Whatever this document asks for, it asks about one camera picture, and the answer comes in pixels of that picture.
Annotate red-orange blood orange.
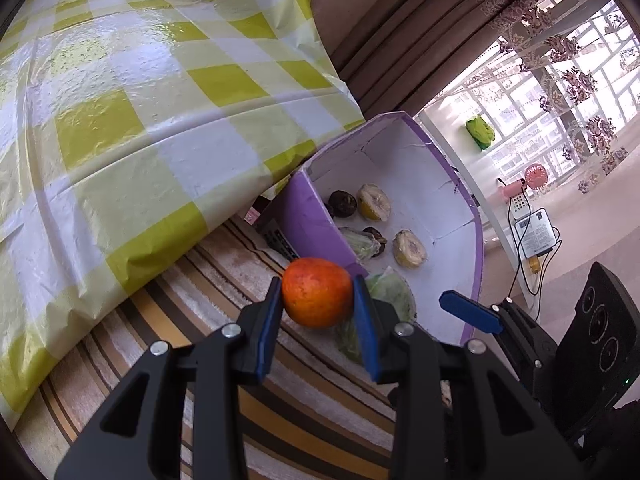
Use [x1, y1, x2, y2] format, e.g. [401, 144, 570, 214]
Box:
[281, 258, 354, 330]

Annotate white device with label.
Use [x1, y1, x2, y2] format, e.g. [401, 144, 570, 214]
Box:
[514, 208, 556, 259]

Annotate white remote control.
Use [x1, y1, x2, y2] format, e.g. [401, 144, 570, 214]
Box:
[510, 192, 532, 221]

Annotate striped brown sofa cover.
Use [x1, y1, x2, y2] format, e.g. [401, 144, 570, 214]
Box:
[1, 220, 395, 479]

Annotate green wrapped mango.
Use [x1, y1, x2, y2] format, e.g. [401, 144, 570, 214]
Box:
[333, 265, 418, 365]

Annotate halved yellow fruit front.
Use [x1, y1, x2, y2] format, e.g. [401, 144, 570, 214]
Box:
[393, 230, 427, 269]

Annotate halved yellow fruit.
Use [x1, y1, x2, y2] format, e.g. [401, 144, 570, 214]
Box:
[393, 230, 427, 269]
[357, 183, 392, 222]

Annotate pink small fan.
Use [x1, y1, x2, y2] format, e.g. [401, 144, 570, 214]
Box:
[524, 162, 549, 191]

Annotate dark round fruit front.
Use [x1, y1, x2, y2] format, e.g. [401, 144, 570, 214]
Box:
[362, 225, 388, 259]

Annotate dark round fruit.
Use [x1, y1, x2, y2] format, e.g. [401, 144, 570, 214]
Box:
[326, 190, 358, 218]
[362, 225, 388, 259]

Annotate plastic-wrapped green fruit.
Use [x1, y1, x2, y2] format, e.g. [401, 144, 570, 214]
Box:
[338, 226, 384, 261]

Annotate purple-rimmed white cardboard box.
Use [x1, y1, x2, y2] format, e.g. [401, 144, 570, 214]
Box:
[258, 113, 484, 344]

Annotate halved yellow fruit back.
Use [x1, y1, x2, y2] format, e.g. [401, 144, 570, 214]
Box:
[357, 183, 392, 222]

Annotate green bananas on table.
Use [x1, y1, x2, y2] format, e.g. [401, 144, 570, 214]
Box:
[465, 115, 496, 150]

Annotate dark round fruit back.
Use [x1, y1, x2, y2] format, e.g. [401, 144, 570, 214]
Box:
[326, 190, 358, 218]

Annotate floral sheer curtain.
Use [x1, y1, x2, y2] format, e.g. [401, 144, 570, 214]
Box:
[436, 0, 639, 194]

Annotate yellow-green checkered plastic cover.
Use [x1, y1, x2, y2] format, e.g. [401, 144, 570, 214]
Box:
[1, 0, 362, 426]

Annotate brown curtain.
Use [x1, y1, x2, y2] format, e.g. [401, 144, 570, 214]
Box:
[311, 0, 539, 118]

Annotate black cable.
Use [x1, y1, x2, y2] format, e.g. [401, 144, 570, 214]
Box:
[504, 173, 564, 321]

